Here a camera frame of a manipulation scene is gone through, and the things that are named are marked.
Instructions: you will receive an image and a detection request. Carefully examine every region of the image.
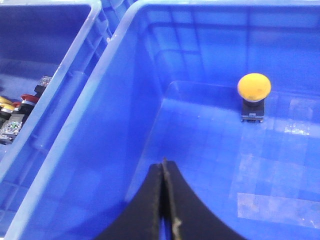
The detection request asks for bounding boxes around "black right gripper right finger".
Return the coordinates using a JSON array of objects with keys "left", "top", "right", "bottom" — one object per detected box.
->
[{"left": 162, "top": 158, "right": 244, "bottom": 240}]

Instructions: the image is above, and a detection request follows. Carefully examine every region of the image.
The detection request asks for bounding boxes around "yellow push button left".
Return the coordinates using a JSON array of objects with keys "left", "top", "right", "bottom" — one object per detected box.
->
[{"left": 0, "top": 96, "right": 22, "bottom": 145}]

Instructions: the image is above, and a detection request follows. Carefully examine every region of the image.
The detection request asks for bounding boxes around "blue source bin with buttons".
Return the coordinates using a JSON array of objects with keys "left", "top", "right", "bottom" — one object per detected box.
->
[{"left": 0, "top": 0, "right": 111, "bottom": 195}]

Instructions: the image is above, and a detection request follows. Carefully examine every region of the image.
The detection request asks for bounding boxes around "yellow mushroom push button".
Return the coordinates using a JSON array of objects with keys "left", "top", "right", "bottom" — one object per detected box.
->
[{"left": 237, "top": 73, "right": 272, "bottom": 123}]

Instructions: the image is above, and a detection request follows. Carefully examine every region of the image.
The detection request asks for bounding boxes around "black contact block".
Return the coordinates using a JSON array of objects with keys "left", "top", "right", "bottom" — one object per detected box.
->
[{"left": 34, "top": 75, "right": 52, "bottom": 98}]

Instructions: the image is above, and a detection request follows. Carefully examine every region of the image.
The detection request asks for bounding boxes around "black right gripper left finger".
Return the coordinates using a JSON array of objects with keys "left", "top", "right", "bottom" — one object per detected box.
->
[{"left": 95, "top": 164, "right": 163, "bottom": 240}]

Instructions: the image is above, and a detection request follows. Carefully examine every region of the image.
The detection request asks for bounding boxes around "blue destination bin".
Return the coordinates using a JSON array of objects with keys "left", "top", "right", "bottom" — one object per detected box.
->
[{"left": 5, "top": 0, "right": 320, "bottom": 240}]

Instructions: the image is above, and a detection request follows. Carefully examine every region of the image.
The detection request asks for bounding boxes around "red push button in source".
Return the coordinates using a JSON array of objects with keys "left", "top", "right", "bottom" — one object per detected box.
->
[{"left": 12, "top": 93, "right": 40, "bottom": 119}]

